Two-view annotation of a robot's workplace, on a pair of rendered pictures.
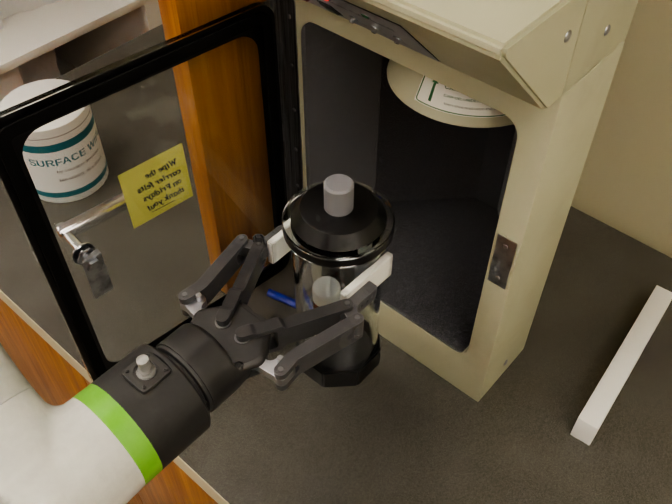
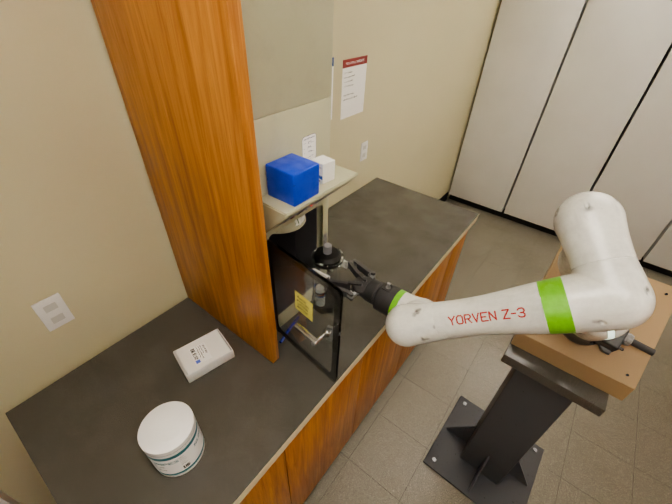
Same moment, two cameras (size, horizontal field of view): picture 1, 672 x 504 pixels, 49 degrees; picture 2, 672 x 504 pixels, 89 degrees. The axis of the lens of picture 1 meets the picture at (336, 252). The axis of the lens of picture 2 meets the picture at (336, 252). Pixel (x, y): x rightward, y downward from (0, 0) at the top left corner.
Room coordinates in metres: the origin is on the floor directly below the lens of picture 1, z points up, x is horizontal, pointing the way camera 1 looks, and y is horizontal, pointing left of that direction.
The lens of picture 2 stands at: (0.55, 0.87, 1.98)
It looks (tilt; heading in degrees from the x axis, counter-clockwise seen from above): 38 degrees down; 264
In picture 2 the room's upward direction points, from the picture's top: 3 degrees clockwise
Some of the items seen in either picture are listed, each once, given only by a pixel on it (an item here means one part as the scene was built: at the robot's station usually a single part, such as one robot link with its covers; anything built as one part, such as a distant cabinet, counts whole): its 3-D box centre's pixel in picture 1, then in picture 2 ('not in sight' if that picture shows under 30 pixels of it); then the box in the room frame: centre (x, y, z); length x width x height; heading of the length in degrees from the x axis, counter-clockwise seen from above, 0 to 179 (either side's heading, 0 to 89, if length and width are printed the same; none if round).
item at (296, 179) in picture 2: not in sight; (293, 179); (0.59, 0.03, 1.56); 0.10 x 0.10 x 0.09; 49
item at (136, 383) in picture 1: (153, 401); (387, 297); (0.32, 0.15, 1.22); 0.09 x 0.06 x 0.12; 49
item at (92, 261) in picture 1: (95, 273); not in sight; (0.49, 0.25, 1.18); 0.02 x 0.02 x 0.06; 42
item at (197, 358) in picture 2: not in sight; (204, 354); (0.91, 0.15, 0.96); 0.16 x 0.12 x 0.04; 36
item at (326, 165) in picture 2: not in sight; (322, 169); (0.51, -0.06, 1.54); 0.05 x 0.05 x 0.06; 43
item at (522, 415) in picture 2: not in sight; (514, 415); (-0.37, 0.17, 0.45); 0.48 x 0.48 x 0.90; 47
